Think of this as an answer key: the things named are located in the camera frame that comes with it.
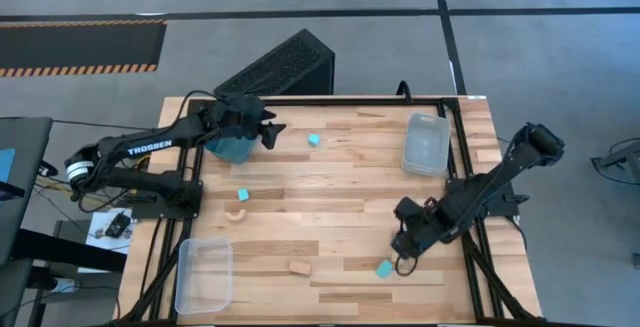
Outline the small black device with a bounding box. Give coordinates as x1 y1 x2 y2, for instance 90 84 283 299
103 211 132 240

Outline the dark grey side desk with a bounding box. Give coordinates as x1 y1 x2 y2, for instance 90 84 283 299
0 115 54 268

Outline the blue flat panel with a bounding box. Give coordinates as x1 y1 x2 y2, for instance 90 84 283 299
0 147 16 183

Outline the thin black floor cable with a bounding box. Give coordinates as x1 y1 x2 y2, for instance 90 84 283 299
51 118 157 132

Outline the dark teal plastic bin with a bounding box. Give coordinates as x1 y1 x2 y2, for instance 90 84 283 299
203 134 260 165

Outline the white power strip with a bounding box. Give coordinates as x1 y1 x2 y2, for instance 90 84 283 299
49 277 76 294

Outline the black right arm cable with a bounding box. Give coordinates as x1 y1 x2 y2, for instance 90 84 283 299
393 253 419 277

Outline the black desk beam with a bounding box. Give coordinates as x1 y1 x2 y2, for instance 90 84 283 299
9 227 129 274

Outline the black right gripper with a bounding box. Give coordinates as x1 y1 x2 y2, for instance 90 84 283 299
391 196 441 261

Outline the black aluminium table frame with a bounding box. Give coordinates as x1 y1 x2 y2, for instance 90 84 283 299
119 95 541 327

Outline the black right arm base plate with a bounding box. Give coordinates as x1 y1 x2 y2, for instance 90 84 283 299
446 177 530 218

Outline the clear plastic bin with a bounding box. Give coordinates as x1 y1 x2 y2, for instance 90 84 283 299
174 236 235 316

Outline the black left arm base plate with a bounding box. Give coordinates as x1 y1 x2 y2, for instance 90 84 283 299
130 180 204 220

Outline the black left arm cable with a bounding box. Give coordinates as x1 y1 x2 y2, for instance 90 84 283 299
169 89 221 133

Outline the black perforated computer case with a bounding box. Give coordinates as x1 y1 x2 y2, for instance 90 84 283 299
213 28 336 97

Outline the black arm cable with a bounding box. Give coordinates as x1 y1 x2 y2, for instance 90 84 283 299
393 253 419 277
169 89 221 133

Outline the natural wooden rectangular block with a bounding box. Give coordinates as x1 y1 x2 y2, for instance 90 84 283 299
288 260 313 277

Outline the white paper sheet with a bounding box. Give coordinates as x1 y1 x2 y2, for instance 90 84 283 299
77 207 134 274

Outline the black hazard-striped floor mat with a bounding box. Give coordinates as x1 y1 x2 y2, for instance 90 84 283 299
0 18 168 78

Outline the grey metal stand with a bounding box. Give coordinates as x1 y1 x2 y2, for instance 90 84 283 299
591 137 640 187

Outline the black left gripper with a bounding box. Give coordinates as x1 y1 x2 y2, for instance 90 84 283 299
212 94 288 151

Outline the translucent white plastic bin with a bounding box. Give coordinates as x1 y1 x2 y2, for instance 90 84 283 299
400 112 452 177

